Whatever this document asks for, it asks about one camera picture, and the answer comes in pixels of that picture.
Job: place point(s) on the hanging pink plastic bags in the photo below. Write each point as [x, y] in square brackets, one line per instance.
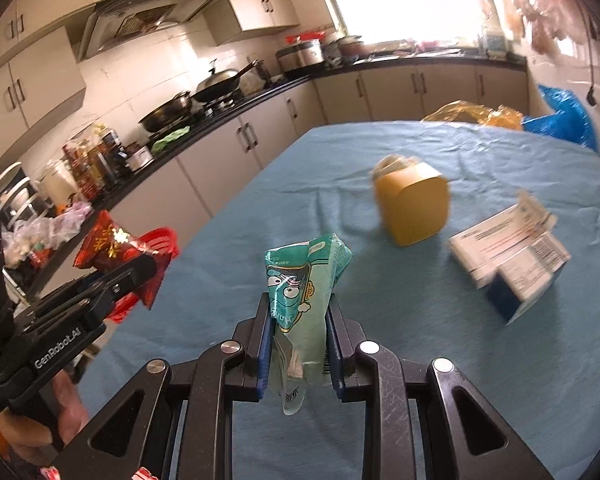
[545, 25]

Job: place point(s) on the red plastic basket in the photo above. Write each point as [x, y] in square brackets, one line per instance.
[165, 247]

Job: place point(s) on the kitchen window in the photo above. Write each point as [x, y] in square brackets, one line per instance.
[405, 0]

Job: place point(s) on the teal cartoon snack packet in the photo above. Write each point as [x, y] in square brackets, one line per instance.
[295, 285]

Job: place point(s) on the person's left hand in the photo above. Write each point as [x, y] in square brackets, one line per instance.
[72, 410]

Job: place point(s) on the glass range hood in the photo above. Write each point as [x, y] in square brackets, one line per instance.
[140, 15]

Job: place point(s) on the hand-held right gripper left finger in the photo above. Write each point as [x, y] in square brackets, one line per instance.
[265, 345]

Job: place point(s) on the steel rice cooker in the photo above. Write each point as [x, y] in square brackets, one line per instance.
[300, 57]

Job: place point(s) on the beige wall cabinets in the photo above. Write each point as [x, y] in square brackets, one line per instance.
[45, 75]

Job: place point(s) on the gas stove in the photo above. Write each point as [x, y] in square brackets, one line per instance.
[220, 105]

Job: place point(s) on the black wok with lid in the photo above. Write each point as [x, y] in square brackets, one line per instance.
[220, 85]

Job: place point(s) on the yellow plastic bag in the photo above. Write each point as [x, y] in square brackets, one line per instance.
[460, 112]

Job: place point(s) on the beige base cabinets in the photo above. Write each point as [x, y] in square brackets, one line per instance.
[210, 180]

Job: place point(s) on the white striped carton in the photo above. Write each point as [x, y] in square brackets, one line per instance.
[500, 232]

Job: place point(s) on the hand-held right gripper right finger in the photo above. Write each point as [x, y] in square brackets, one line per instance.
[337, 360]

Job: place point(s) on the green cloth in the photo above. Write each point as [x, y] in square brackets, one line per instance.
[170, 140]

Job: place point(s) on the white dish rack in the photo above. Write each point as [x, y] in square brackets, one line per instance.
[12, 190]

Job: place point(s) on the blue plastic bag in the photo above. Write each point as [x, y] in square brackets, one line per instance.
[560, 120]

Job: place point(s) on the plastic detergent bottle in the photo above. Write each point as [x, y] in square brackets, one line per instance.
[495, 45]

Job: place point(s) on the red snack packet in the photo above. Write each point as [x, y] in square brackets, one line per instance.
[110, 245]

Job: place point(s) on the red plastic container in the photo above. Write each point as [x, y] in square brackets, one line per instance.
[307, 36]

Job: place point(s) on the steel wok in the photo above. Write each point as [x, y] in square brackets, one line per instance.
[165, 112]

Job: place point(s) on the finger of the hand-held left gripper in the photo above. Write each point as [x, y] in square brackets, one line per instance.
[110, 282]

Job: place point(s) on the row of condiment bottles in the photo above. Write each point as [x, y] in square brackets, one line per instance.
[95, 160]

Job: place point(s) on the crumpled plastic bags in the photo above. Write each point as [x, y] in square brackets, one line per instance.
[50, 230]

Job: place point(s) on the yellow cardboard box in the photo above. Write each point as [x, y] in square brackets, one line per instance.
[415, 205]

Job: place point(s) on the red white patterned cloth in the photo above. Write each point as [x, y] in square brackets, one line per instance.
[142, 474]

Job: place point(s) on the blue tablecloth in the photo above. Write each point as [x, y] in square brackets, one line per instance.
[380, 320]

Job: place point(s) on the brown cooking pot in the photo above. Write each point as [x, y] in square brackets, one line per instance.
[351, 47]

